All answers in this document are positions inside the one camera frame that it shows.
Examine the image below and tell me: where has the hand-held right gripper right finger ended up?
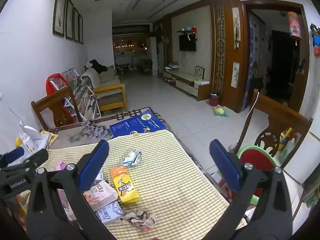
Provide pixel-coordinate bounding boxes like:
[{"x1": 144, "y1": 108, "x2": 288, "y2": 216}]
[{"x1": 207, "y1": 139, "x2": 293, "y2": 240}]

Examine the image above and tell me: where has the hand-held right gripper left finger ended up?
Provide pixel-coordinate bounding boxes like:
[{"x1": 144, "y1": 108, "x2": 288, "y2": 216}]
[{"x1": 26, "y1": 139, "x2": 113, "y2": 240}]

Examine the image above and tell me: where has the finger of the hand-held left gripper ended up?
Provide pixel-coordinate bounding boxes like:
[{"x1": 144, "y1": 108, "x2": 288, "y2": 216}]
[
  {"x1": 0, "y1": 147, "x2": 25, "y2": 167},
  {"x1": 0, "y1": 149, "x2": 49, "y2": 176}
]

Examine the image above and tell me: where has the red bin with green rim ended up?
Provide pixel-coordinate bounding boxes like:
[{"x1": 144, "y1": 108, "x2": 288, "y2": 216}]
[{"x1": 219, "y1": 144, "x2": 278, "y2": 205}]

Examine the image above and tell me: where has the pink snack box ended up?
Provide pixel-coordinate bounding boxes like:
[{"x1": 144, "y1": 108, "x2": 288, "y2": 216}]
[{"x1": 84, "y1": 180, "x2": 118, "y2": 212}]

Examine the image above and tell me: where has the orange yellow snack packet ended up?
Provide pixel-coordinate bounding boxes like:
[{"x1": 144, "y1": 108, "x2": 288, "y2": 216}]
[{"x1": 110, "y1": 165, "x2": 141, "y2": 203}]

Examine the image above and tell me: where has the silver blue wrapper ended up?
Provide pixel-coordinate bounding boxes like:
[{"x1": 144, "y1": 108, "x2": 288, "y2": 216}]
[{"x1": 120, "y1": 149, "x2": 142, "y2": 167}]

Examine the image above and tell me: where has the white blue snack packet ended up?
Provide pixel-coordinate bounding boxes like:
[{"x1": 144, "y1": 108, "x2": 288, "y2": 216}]
[{"x1": 95, "y1": 201, "x2": 125, "y2": 224}]

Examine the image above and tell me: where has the brown paper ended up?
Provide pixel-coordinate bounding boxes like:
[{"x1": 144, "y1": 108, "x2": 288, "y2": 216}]
[{"x1": 120, "y1": 209, "x2": 157, "y2": 231}]

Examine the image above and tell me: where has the white paper bag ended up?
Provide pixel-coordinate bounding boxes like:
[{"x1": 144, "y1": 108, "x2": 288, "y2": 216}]
[{"x1": 19, "y1": 120, "x2": 50, "y2": 155}]

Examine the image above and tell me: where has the yellow booklet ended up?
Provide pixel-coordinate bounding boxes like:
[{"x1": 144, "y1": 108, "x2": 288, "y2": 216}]
[{"x1": 40, "y1": 129, "x2": 59, "y2": 146}]

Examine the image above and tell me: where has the grey floral tablecloth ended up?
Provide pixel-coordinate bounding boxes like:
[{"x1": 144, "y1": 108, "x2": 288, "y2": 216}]
[{"x1": 41, "y1": 109, "x2": 175, "y2": 150}]

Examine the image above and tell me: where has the carved wooden chair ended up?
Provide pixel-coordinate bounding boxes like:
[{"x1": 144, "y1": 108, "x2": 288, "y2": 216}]
[
  {"x1": 234, "y1": 89, "x2": 314, "y2": 220},
  {"x1": 31, "y1": 85, "x2": 83, "y2": 130}
]

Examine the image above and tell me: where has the yellow checked table mat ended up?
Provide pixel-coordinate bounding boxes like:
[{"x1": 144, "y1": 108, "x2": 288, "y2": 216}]
[{"x1": 45, "y1": 129, "x2": 247, "y2": 240}]

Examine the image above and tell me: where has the green turtle plush toy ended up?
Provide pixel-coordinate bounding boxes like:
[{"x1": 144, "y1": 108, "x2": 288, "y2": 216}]
[{"x1": 214, "y1": 104, "x2": 230, "y2": 118}]

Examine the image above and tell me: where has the small red floor bin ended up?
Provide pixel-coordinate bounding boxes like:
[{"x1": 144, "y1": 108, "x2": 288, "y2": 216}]
[{"x1": 209, "y1": 92, "x2": 220, "y2": 107}]

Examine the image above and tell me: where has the colourful plastic toy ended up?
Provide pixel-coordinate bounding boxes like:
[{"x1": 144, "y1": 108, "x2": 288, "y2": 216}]
[{"x1": 278, "y1": 127, "x2": 300, "y2": 162}]

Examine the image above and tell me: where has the white book rack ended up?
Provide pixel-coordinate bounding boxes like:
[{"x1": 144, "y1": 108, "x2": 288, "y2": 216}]
[{"x1": 61, "y1": 68, "x2": 102, "y2": 119}]

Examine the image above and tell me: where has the red bag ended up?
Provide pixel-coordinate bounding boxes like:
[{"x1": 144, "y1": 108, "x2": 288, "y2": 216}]
[{"x1": 46, "y1": 73, "x2": 70, "y2": 97}]

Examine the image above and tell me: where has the wooden sofa with beige cushions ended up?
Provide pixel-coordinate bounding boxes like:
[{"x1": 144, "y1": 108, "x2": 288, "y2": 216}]
[{"x1": 82, "y1": 66, "x2": 128, "y2": 112}]

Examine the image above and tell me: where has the wooden television cabinet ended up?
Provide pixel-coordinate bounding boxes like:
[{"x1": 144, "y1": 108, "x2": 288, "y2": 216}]
[{"x1": 163, "y1": 70, "x2": 211, "y2": 102}]

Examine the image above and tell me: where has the black and white plush toy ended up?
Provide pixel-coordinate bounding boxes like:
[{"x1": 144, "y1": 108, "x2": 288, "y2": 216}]
[{"x1": 84, "y1": 59, "x2": 108, "y2": 74}]

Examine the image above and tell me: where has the blue patterned door curtain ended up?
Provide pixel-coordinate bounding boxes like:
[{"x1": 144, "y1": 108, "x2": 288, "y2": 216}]
[{"x1": 244, "y1": 12, "x2": 267, "y2": 110}]

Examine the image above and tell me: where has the white tall cabinet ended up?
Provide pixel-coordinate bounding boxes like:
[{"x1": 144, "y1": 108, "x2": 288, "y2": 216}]
[{"x1": 146, "y1": 37, "x2": 158, "y2": 75}]

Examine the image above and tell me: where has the colourful hanging lantern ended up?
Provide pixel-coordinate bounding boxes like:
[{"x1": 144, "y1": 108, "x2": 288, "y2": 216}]
[{"x1": 287, "y1": 11, "x2": 302, "y2": 40}]

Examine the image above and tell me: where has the white bead chain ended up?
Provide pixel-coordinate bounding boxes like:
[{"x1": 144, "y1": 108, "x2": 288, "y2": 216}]
[{"x1": 246, "y1": 89, "x2": 259, "y2": 130}]

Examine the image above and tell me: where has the hanging wall scroll painting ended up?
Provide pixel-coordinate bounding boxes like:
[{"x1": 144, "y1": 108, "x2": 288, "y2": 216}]
[
  {"x1": 231, "y1": 62, "x2": 240, "y2": 88},
  {"x1": 232, "y1": 7, "x2": 241, "y2": 49}
]

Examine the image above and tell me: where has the wooden lattice wall panel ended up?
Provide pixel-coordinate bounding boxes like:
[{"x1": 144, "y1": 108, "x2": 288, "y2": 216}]
[{"x1": 209, "y1": 0, "x2": 248, "y2": 113}]

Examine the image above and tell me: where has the wall-mounted television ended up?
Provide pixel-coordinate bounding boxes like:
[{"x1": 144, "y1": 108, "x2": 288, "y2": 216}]
[{"x1": 179, "y1": 34, "x2": 197, "y2": 52}]

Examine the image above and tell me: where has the framed wall picture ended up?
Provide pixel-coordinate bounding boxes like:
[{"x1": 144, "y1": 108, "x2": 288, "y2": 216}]
[
  {"x1": 79, "y1": 14, "x2": 84, "y2": 45},
  {"x1": 52, "y1": 0, "x2": 67, "y2": 38},
  {"x1": 73, "y1": 7, "x2": 80, "y2": 43},
  {"x1": 65, "y1": 0, "x2": 74, "y2": 41}
]

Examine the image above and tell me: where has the wall shelf with ornaments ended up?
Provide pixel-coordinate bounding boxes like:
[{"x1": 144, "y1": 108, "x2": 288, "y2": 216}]
[{"x1": 176, "y1": 26, "x2": 198, "y2": 42}]

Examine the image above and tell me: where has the wooden door frame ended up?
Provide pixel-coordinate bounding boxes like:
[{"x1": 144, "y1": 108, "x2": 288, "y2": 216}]
[{"x1": 241, "y1": 1, "x2": 310, "y2": 113}]

